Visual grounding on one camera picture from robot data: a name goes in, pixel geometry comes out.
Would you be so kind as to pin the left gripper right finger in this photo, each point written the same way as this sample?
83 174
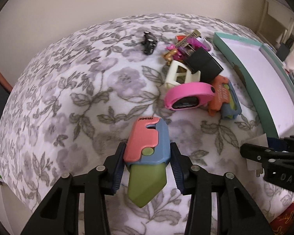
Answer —
238 213

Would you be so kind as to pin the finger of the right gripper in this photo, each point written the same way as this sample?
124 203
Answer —
281 144
265 153

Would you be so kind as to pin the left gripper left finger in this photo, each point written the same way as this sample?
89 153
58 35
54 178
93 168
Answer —
58 212

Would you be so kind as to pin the small orange blue toy knife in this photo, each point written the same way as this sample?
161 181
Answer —
225 100

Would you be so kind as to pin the pink watch band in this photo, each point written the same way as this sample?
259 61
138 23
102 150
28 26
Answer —
189 96

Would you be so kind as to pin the large coral blue toy knife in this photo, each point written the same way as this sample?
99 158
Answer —
146 156

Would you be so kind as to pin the black wall charger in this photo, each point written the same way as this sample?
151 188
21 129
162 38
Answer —
201 61

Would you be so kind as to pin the white watch band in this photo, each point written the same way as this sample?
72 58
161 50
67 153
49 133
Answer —
206 43

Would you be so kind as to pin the cream plastic clip stand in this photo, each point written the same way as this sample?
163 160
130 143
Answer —
179 74

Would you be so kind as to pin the pink yellow small toy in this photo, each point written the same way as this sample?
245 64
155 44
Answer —
175 53

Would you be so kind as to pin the red glue bottle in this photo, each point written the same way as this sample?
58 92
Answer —
180 37

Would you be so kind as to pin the black toy car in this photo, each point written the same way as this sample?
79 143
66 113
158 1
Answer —
149 43

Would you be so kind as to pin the magenta lighter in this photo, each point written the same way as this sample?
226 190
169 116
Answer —
195 44

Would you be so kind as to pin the teal rimmed white tray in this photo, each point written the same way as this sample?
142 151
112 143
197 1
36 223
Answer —
265 80

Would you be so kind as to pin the black plugged power adapter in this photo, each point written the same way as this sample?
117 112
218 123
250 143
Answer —
282 52

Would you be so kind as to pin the cream shelf unit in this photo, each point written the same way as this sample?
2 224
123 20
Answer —
276 25

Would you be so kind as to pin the floral grey white blanket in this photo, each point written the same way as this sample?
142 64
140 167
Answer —
79 97

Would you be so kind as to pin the gold patterned lighter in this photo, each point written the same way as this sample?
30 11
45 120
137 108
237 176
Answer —
183 42

